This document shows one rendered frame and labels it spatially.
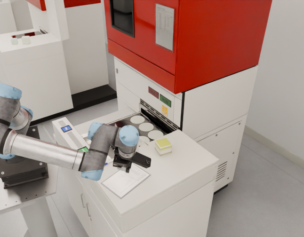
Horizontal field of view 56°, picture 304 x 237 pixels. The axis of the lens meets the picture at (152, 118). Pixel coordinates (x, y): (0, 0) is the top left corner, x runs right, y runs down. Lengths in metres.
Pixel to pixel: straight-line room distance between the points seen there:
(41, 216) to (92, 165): 0.99
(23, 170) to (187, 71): 1.06
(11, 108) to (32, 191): 0.71
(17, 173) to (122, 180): 0.59
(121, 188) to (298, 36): 2.09
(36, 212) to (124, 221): 0.75
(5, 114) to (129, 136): 0.44
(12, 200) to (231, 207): 1.76
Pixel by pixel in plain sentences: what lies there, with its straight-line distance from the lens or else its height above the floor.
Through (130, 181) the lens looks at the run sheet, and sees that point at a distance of 1.45.
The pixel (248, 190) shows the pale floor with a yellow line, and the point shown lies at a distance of 2.85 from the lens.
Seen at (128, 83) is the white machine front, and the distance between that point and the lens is 2.19.
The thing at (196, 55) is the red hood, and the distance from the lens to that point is 1.63.
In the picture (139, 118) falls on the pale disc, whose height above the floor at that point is 0.90.
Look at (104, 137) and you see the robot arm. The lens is 1.09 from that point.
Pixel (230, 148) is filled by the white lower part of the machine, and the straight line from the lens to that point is 2.40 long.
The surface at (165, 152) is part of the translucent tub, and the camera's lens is 1.57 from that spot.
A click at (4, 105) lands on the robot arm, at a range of 1.12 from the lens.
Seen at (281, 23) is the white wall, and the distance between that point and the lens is 2.95.
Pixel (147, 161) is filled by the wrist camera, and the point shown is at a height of 1.17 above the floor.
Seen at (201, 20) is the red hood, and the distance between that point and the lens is 1.58.
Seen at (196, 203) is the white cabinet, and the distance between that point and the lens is 1.72.
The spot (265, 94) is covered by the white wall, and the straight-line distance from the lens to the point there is 3.19.
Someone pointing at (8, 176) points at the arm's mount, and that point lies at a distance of 1.75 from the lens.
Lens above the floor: 2.02
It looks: 34 degrees down
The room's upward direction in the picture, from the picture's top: straight up
